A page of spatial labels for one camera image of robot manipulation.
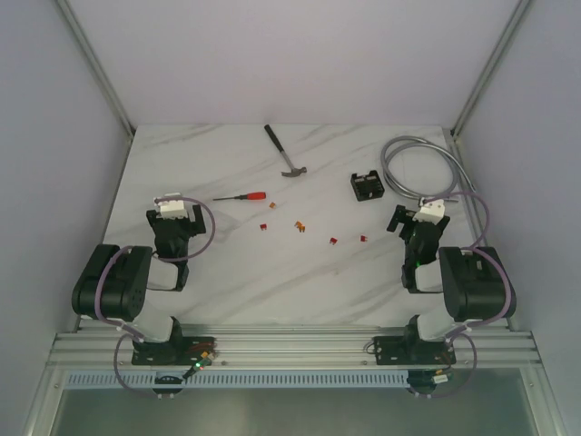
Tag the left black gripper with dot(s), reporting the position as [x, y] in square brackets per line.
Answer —
[173, 223]

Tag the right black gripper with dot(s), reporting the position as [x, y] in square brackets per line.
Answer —
[401, 215]

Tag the black fuse box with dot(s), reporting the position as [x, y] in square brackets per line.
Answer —
[367, 186]

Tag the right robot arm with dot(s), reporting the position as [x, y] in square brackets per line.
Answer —
[472, 282]

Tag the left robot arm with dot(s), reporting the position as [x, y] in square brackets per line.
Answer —
[113, 285]

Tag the clear plastic fuse box lid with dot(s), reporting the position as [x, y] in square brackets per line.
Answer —
[226, 225]

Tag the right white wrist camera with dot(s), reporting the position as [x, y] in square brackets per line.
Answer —
[430, 211]

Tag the red handled screwdriver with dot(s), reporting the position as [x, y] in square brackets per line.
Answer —
[254, 196]

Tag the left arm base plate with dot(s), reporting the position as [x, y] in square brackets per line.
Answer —
[185, 352]

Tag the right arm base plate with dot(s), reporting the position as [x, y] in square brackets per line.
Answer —
[397, 350]

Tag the aluminium front rail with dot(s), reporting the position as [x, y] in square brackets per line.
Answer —
[297, 346]

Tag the slotted grey cable duct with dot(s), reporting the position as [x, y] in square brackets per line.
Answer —
[246, 379]

